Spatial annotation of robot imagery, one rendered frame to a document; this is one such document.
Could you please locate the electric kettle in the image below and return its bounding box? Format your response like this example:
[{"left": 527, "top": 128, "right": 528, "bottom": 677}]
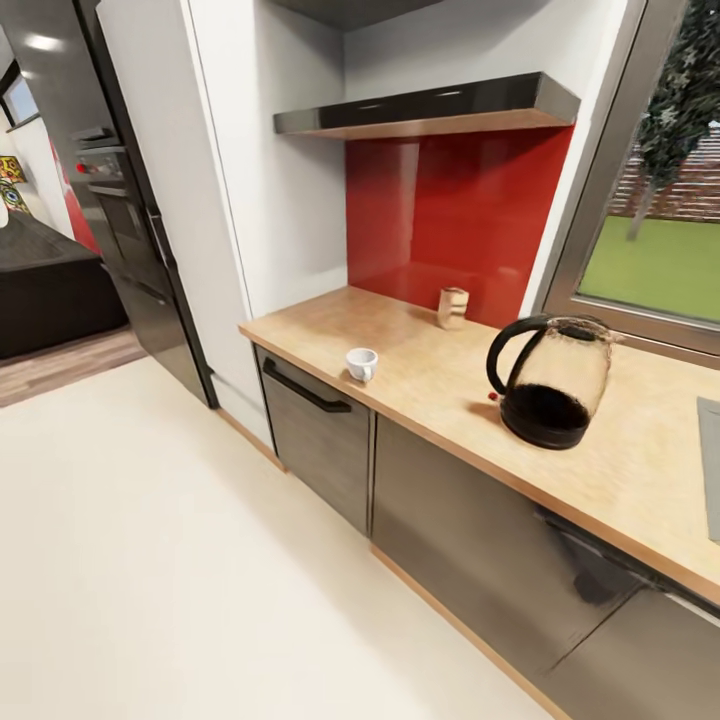
[{"left": 486, "top": 313, "right": 624, "bottom": 450}]

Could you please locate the coffee cup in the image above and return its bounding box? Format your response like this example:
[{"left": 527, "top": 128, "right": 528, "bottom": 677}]
[{"left": 346, "top": 348, "right": 377, "bottom": 383}]

